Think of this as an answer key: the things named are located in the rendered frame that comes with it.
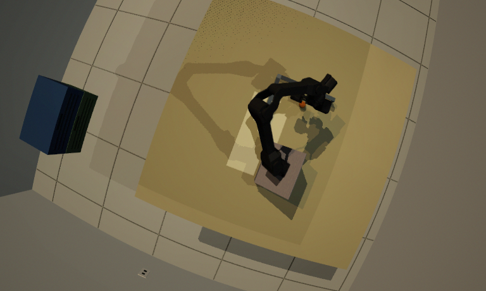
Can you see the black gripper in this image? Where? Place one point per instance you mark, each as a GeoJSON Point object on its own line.
{"type": "Point", "coordinates": [324, 106]}

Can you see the grey l-shaped wall top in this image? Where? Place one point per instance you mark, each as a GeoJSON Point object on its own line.
{"type": "Point", "coordinates": [279, 76]}

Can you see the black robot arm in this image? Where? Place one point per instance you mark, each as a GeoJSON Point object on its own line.
{"type": "Point", "coordinates": [263, 114]}

